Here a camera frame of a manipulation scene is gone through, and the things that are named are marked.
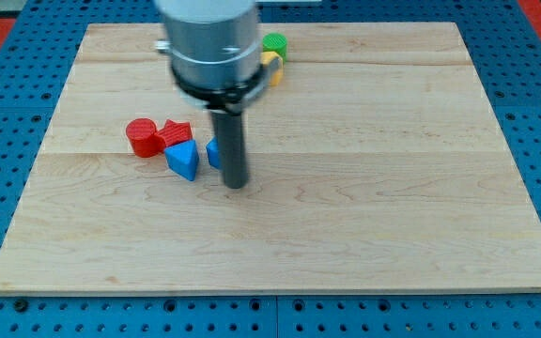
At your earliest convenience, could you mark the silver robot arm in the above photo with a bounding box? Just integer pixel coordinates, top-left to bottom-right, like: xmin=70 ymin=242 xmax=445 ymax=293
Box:
xmin=154 ymin=0 xmax=283 ymax=189

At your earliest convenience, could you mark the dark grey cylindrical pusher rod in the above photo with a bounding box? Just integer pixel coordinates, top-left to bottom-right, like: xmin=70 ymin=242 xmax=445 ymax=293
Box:
xmin=211 ymin=111 xmax=249 ymax=189

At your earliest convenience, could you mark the blue cube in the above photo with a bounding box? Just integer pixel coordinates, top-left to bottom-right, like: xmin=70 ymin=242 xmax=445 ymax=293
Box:
xmin=206 ymin=137 xmax=221 ymax=170

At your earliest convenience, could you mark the light wooden board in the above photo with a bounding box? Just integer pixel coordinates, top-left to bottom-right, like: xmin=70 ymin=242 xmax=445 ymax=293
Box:
xmin=0 ymin=22 xmax=541 ymax=297

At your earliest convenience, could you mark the red cylinder block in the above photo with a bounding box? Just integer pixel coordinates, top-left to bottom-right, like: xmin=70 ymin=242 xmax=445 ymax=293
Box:
xmin=125 ymin=117 xmax=162 ymax=158

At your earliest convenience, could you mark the blue triangular prism block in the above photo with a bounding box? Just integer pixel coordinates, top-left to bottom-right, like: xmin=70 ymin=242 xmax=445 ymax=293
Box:
xmin=163 ymin=140 xmax=199 ymax=181

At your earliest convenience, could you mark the green cylinder block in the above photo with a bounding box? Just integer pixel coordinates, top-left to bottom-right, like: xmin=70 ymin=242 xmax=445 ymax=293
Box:
xmin=262 ymin=32 xmax=288 ymax=61

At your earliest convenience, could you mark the red pentagon block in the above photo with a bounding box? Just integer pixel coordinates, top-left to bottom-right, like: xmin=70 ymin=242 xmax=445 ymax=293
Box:
xmin=155 ymin=119 xmax=193 ymax=151

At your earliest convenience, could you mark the yellow block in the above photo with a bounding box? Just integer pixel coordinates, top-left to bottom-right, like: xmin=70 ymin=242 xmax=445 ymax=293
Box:
xmin=260 ymin=52 xmax=284 ymax=86

